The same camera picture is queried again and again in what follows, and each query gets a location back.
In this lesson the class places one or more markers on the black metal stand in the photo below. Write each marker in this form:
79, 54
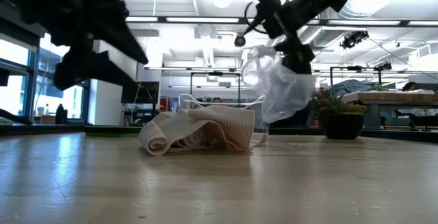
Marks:
354, 68
215, 73

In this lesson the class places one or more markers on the black monitor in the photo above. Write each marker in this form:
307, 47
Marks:
143, 94

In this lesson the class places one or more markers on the person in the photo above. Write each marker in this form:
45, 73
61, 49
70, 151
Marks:
409, 86
216, 99

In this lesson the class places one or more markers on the black ceiling spotlight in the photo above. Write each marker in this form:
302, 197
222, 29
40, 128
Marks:
240, 40

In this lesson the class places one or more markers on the black track light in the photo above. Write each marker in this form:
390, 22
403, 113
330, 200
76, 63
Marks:
354, 39

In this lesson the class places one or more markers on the white elastic bandage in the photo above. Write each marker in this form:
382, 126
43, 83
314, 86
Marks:
219, 124

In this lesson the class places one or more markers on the potted succulent plant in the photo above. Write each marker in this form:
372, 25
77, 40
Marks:
342, 124

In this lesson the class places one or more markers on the red cabinet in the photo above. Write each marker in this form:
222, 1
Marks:
166, 105

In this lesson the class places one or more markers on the clear plastic bin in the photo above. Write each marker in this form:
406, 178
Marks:
191, 102

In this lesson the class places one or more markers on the wooden workbench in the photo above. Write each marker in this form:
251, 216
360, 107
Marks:
393, 97

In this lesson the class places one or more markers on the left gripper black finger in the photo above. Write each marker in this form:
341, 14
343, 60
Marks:
119, 35
89, 68

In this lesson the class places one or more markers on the clear plastic bag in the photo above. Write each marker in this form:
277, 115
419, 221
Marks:
280, 87

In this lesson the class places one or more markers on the green container lid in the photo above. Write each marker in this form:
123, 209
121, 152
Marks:
113, 131

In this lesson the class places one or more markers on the large window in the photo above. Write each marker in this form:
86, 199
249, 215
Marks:
13, 90

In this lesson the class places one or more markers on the ceiling light strip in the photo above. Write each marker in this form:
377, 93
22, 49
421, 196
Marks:
202, 20

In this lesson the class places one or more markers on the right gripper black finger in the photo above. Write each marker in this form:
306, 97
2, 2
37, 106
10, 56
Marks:
302, 61
284, 47

